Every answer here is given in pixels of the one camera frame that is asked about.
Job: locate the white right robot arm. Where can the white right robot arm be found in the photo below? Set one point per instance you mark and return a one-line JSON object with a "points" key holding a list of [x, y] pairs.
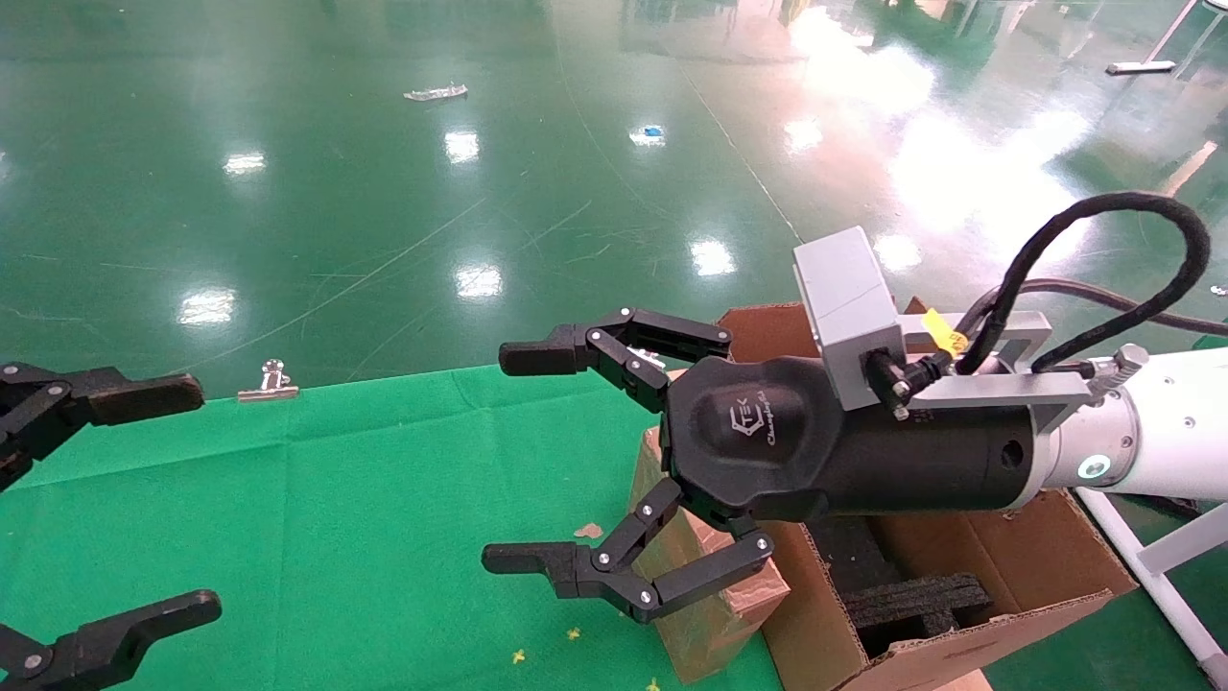
{"points": [[1170, 432]]}

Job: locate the white bar on floor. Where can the white bar on floor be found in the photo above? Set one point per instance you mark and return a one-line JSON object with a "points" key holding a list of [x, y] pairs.
{"points": [[1140, 67]]}

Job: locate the silver binder clip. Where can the silver binder clip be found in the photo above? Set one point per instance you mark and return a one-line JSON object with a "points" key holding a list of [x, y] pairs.
{"points": [[273, 384], [647, 357]]}

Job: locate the small brown cardboard box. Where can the small brown cardboard box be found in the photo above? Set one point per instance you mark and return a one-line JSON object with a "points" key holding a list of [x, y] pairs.
{"points": [[715, 633]]}

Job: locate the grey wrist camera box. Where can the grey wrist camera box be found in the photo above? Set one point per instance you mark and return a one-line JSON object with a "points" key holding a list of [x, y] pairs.
{"points": [[849, 307]]}

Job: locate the small cardboard scrap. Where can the small cardboard scrap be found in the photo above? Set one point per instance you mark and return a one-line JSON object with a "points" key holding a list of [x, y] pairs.
{"points": [[588, 530]]}

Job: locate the white pipe frame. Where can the white pipe frame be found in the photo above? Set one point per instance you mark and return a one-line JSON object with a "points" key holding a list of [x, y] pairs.
{"points": [[1151, 566]]}

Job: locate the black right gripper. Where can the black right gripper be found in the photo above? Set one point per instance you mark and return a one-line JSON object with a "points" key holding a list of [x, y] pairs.
{"points": [[767, 451]]}

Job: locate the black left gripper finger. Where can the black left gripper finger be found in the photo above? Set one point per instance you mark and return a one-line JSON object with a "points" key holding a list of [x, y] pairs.
{"points": [[125, 395], [125, 629]]}

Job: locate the grey metal camera bracket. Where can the grey metal camera bracket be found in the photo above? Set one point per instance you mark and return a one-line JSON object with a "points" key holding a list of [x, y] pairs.
{"points": [[1007, 389]]}

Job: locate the green felt cloth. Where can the green felt cloth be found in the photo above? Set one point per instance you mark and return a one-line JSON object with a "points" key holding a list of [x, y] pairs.
{"points": [[365, 518]]}

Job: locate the black foam insert block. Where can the black foam insert block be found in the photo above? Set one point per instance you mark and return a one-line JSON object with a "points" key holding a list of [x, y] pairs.
{"points": [[921, 605]]}

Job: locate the large open cardboard carton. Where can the large open cardboard carton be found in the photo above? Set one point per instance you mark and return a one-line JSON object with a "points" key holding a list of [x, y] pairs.
{"points": [[1055, 557]]}

